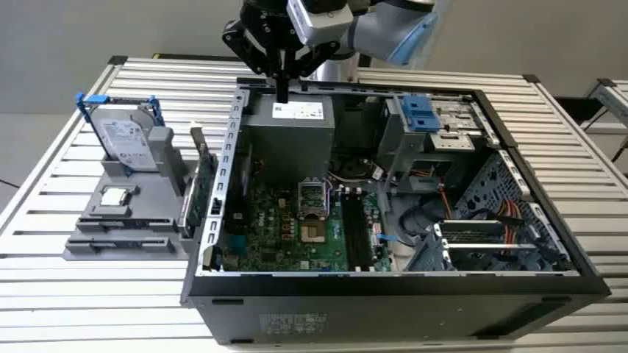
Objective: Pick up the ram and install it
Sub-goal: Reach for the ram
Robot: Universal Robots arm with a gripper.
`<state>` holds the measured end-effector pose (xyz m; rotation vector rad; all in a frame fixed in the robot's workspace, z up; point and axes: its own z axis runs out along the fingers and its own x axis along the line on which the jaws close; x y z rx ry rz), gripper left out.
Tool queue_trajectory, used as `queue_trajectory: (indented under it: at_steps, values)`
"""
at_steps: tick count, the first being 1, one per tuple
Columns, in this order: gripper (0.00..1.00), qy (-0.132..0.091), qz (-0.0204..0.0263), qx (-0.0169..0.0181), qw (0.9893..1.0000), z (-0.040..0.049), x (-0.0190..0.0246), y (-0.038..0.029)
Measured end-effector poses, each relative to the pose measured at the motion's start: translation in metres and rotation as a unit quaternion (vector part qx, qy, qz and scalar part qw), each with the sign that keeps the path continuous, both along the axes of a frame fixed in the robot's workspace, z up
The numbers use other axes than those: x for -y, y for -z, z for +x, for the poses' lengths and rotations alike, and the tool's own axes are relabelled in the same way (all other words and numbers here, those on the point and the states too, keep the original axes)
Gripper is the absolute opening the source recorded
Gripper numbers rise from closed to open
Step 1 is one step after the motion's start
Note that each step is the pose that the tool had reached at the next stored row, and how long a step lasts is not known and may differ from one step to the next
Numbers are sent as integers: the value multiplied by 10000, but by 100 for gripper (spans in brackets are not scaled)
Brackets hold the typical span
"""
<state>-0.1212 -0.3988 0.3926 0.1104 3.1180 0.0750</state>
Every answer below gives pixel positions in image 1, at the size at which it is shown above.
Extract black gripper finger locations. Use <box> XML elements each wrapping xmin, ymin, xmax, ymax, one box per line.
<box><xmin>282</xmin><ymin>42</ymin><xmax>342</xmax><ymax>104</ymax></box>
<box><xmin>219</xmin><ymin>20</ymin><xmax>283</xmax><ymax>104</ymax></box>

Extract black RAM slot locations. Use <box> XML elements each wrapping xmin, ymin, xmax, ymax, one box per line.
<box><xmin>339</xmin><ymin>189</ymin><xmax>363</xmax><ymax>272</ymax></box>
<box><xmin>350</xmin><ymin>189</ymin><xmax>374</xmax><ymax>272</ymax></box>

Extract grey power supply unit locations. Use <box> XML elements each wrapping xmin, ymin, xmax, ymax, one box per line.
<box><xmin>239</xmin><ymin>93</ymin><xmax>337</xmax><ymax>185</ymax></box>

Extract blue drive latch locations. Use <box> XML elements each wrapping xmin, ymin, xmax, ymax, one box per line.
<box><xmin>399</xmin><ymin>94</ymin><xmax>441</xmax><ymax>132</ymax></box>

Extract black round speaker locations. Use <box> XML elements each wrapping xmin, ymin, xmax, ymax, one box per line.
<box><xmin>337</xmin><ymin>157</ymin><xmax>377</xmax><ymax>178</ymax></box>

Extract hard disk in blue carrier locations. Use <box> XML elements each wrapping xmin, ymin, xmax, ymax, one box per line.
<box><xmin>71</xmin><ymin>93</ymin><xmax>166</xmax><ymax>178</ymax></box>

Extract silver optical drive cage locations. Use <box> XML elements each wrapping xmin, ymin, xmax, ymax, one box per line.
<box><xmin>377</xmin><ymin>93</ymin><xmax>494</xmax><ymax>192</ymax></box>

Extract metal socket cover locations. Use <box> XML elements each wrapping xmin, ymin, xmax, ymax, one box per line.
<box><xmin>297</xmin><ymin>176</ymin><xmax>329</xmax><ymax>220</ymax></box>

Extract thin metal locking lever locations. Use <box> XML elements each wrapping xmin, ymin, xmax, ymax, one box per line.
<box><xmin>322</xmin><ymin>182</ymin><xmax>339</xmax><ymax>218</ymax></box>

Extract graphics card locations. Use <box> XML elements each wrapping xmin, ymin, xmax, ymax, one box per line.
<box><xmin>175</xmin><ymin>126</ymin><xmax>219</xmax><ymax>238</ymax></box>

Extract grey parts rack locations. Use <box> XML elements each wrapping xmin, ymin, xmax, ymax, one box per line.
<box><xmin>61</xmin><ymin>126</ymin><xmax>206</xmax><ymax>263</ymax></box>

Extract CPU socket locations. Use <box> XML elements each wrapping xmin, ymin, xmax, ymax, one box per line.
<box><xmin>298</xmin><ymin>219</ymin><xmax>329</xmax><ymax>244</ymax></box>

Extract silver CPU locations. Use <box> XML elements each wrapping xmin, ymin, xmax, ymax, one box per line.
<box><xmin>98</xmin><ymin>187</ymin><xmax>131</xmax><ymax>207</ymax></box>

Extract green motherboard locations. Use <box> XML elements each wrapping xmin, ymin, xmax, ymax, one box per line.
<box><xmin>219</xmin><ymin>183</ymin><xmax>393</xmax><ymax>273</ymax></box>

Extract metal disk bay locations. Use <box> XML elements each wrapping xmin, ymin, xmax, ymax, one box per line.
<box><xmin>406</xmin><ymin>216</ymin><xmax>545</xmax><ymax>273</ymax></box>

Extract metal slat side table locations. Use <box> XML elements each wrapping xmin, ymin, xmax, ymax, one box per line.
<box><xmin>581</xmin><ymin>77</ymin><xmax>628</xmax><ymax>135</ymax></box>

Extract black PC case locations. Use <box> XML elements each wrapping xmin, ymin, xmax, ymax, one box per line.
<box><xmin>178</xmin><ymin>75</ymin><xmax>611</xmax><ymax>346</ymax></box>

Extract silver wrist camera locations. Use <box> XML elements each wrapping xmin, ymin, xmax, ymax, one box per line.
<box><xmin>285</xmin><ymin>0</ymin><xmax>354</xmax><ymax>47</ymax></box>

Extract power supply wire bundle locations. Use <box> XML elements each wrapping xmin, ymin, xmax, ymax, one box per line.
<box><xmin>326</xmin><ymin>169</ymin><xmax>379</xmax><ymax>185</ymax></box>

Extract orange wire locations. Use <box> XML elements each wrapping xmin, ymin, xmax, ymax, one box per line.
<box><xmin>437</xmin><ymin>182</ymin><xmax>454</xmax><ymax>224</ymax></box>

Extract coiled black cable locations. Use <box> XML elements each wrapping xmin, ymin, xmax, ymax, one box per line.
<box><xmin>397</xmin><ymin>200</ymin><xmax>439</xmax><ymax>246</ymax></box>

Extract yellow red orange wires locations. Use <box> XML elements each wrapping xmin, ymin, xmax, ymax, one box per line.
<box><xmin>491</xmin><ymin>198</ymin><xmax>523</xmax><ymax>247</ymax></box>

